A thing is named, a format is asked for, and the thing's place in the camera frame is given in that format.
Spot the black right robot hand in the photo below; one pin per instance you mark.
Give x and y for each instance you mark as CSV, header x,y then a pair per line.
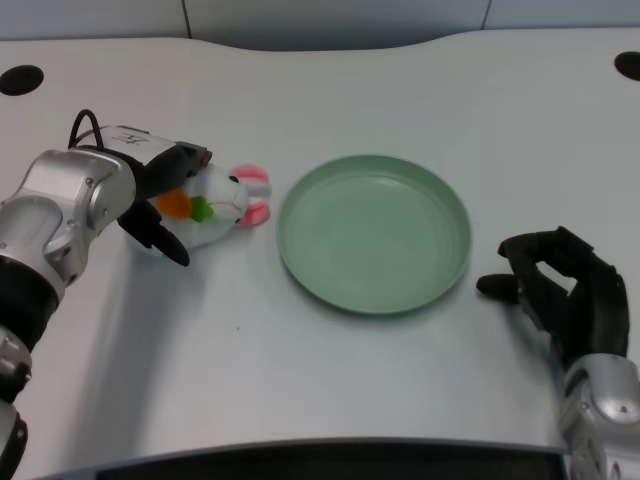
x,y
595,305

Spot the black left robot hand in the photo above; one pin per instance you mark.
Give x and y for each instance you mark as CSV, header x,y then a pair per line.
x,y
160,165

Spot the white plush rabbit doll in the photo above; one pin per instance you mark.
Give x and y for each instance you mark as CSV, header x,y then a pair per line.
x,y
225,192

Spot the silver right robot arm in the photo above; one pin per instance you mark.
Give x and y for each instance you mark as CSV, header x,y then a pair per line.
x,y
605,410

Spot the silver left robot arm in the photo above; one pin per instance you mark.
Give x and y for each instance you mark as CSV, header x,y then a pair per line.
x,y
65,200

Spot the green round plate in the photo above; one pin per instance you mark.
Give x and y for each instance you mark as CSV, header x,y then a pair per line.
x,y
375,235

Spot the dark robot torso panel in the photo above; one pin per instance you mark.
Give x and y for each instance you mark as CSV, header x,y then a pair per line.
x,y
325,462

